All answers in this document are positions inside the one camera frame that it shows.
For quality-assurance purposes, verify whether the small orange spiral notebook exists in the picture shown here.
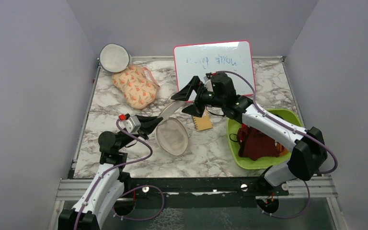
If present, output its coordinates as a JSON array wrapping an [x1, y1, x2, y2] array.
[[193, 110, 212, 131]]

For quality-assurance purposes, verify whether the dark bra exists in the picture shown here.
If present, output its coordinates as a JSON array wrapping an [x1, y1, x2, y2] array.
[[236, 124, 278, 161]]

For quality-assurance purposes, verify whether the grey rimmed mesh laundry bag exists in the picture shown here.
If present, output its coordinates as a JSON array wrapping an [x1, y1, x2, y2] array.
[[99, 44, 132, 73]]

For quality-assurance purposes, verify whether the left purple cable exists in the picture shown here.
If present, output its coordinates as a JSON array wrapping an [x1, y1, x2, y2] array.
[[73, 118, 154, 230]]

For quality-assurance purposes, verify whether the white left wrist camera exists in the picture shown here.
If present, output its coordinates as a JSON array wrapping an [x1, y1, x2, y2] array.
[[118, 114, 141, 133]]

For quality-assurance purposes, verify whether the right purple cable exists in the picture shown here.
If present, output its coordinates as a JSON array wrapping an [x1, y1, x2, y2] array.
[[216, 70, 339, 175]]

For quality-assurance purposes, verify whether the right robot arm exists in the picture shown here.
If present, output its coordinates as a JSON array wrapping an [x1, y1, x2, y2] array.
[[171, 71, 327, 195]]

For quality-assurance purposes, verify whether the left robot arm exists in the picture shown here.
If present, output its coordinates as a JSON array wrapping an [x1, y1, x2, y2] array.
[[57, 114, 163, 230]]

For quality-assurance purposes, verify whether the peach floral bra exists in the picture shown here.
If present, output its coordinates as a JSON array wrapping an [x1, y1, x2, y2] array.
[[111, 64, 160, 110]]

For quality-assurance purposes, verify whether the pink framed whiteboard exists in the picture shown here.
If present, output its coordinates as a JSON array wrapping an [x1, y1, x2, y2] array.
[[173, 40, 255, 90]]

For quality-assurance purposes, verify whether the green plastic tray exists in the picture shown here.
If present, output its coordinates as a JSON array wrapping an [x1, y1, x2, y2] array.
[[226, 109, 302, 170]]

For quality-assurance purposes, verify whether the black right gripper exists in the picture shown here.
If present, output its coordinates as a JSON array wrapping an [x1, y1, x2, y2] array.
[[172, 76, 225, 118]]

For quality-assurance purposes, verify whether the black mounting rail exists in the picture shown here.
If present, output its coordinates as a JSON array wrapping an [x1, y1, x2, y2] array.
[[66, 176, 289, 208]]

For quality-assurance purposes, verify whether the purple cable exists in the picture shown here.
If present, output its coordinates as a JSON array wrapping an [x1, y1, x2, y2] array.
[[73, 118, 154, 230], [216, 70, 339, 175]]

